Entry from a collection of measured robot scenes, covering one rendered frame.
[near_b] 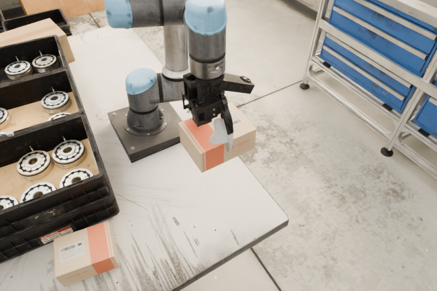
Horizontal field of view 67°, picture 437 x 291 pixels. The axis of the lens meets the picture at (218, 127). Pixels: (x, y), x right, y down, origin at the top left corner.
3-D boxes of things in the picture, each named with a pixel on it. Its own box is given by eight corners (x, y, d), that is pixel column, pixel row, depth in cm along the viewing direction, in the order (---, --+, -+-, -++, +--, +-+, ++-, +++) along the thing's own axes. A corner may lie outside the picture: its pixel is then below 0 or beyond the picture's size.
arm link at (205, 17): (220, -13, 62) (232, 7, 57) (220, 38, 70) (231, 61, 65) (179, -9, 61) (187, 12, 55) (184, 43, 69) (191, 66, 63)
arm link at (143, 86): (127, 93, 134) (122, 66, 124) (160, 90, 136) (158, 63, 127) (129, 113, 126) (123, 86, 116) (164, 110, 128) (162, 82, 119)
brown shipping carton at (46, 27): (17, 83, 163) (2, 55, 152) (4, 63, 175) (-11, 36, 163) (75, 60, 176) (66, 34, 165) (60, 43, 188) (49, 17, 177)
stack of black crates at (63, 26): (79, 58, 275) (60, 7, 243) (88, 77, 257) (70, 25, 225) (27, 73, 261) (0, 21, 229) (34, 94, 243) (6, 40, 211)
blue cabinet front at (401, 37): (320, 56, 246) (339, -20, 206) (401, 113, 203) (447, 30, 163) (317, 58, 245) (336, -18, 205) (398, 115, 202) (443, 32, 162)
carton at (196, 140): (230, 121, 95) (231, 101, 90) (254, 148, 88) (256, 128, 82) (180, 142, 89) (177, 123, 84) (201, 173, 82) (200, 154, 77)
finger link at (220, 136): (212, 158, 79) (200, 123, 76) (233, 149, 81) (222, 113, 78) (218, 161, 76) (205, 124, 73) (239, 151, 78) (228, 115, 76)
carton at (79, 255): (64, 286, 96) (55, 277, 91) (62, 249, 104) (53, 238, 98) (119, 266, 100) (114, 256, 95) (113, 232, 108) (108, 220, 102)
